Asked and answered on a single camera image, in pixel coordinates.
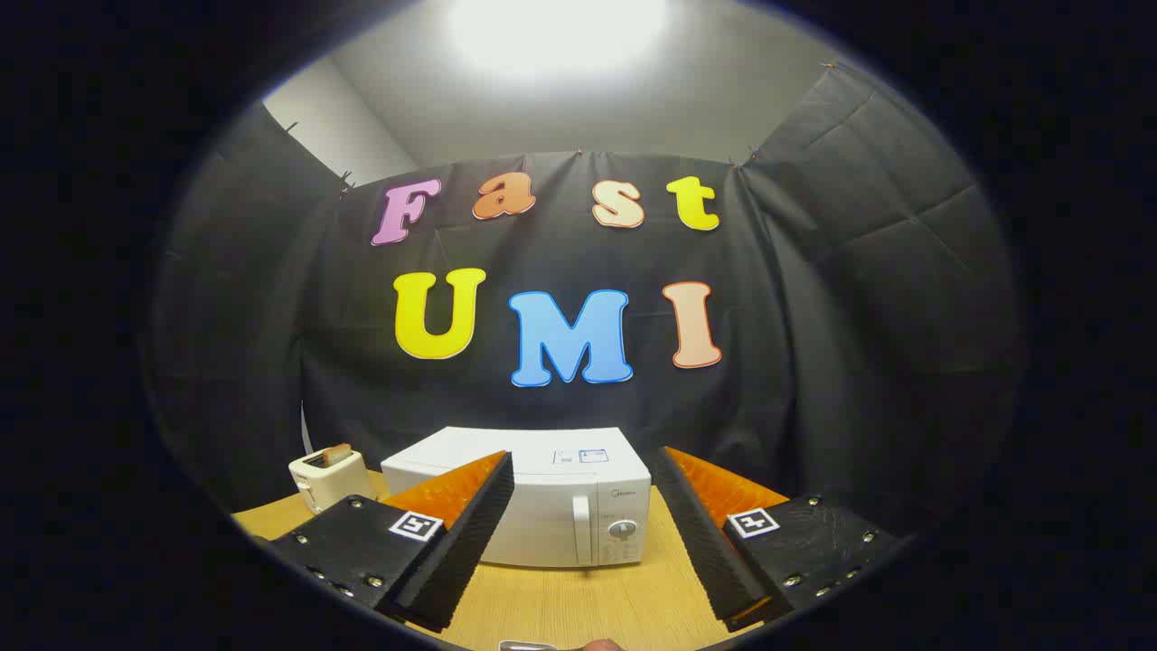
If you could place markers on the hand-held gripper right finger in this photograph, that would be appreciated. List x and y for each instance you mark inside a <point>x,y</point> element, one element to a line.
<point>710,551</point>

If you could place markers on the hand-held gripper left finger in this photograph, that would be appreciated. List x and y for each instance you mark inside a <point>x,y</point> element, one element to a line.
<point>470,542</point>

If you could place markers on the white microwave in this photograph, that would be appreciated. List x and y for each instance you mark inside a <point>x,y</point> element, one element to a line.
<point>560,506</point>

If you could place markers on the white toaster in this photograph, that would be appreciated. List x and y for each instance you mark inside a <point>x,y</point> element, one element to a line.
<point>334,484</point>

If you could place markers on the brown toast slice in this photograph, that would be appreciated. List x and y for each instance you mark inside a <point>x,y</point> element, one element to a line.
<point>336,452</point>

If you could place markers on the black backdrop cloth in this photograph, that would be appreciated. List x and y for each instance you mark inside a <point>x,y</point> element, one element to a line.
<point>813,316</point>

